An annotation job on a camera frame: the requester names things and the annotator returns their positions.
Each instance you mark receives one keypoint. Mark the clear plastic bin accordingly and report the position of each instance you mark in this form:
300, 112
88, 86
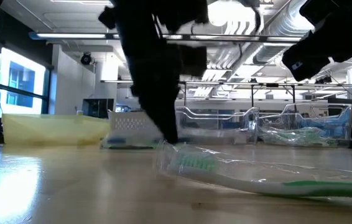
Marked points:
319, 118
213, 118

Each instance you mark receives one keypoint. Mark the black ceiling camera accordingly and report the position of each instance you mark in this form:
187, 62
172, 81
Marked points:
86, 58

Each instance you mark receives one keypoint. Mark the green toothbrush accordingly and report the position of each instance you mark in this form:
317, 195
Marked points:
294, 137
257, 183

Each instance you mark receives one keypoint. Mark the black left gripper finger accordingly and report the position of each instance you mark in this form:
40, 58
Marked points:
160, 93

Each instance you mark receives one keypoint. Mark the yellow plastic bin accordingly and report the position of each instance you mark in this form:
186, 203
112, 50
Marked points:
54, 129

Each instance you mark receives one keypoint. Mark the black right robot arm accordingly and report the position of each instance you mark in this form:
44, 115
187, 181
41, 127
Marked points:
334, 31

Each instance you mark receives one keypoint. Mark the large window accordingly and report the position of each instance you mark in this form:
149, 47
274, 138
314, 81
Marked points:
20, 81

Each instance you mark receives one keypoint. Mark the white perforated plastic basket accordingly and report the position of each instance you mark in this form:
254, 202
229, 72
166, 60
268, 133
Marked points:
126, 124

